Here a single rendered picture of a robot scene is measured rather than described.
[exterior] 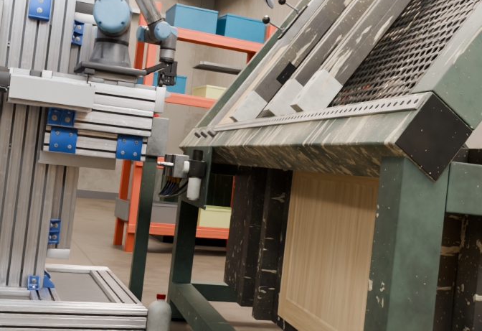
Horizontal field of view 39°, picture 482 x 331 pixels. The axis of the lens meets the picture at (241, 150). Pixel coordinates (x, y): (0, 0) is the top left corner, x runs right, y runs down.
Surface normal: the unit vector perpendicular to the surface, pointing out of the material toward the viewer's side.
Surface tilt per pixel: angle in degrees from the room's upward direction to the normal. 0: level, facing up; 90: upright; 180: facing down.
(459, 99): 90
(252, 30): 90
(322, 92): 90
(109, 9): 98
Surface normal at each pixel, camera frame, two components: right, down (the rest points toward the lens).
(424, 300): 0.25, 0.00
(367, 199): -0.96, -0.11
